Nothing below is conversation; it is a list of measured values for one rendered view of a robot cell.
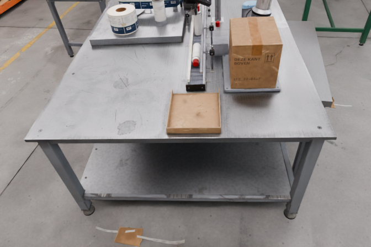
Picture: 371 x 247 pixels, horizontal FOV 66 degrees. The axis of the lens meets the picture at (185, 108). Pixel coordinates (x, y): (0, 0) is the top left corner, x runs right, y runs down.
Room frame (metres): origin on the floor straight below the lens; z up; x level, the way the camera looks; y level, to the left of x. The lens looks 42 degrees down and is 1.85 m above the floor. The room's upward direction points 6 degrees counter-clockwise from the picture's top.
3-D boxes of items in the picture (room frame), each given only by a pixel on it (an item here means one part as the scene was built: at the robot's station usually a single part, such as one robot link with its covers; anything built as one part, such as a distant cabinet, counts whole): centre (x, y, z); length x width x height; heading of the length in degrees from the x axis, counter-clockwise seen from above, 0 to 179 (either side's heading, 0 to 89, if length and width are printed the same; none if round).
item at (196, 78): (2.07, -0.17, 0.86); 1.65 x 0.08 x 0.04; 173
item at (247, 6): (1.77, -0.49, 1.02); 0.13 x 0.12 x 0.14; 7
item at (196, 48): (1.51, -0.10, 0.91); 0.20 x 0.05 x 0.05; 172
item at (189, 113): (1.08, -0.05, 0.85); 0.30 x 0.26 x 0.04; 173
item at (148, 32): (2.25, 0.25, 0.86); 0.80 x 0.67 x 0.05; 173
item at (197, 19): (1.81, -0.14, 0.98); 0.05 x 0.05 x 0.20
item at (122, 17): (2.01, 0.38, 0.95); 0.20 x 0.20 x 0.14
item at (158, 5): (2.03, 0.12, 1.03); 0.09 x 0.09 x 0.30
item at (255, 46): (1.35, -0.40, 0.99); 0.30 x 0.24 x 0.27; 172
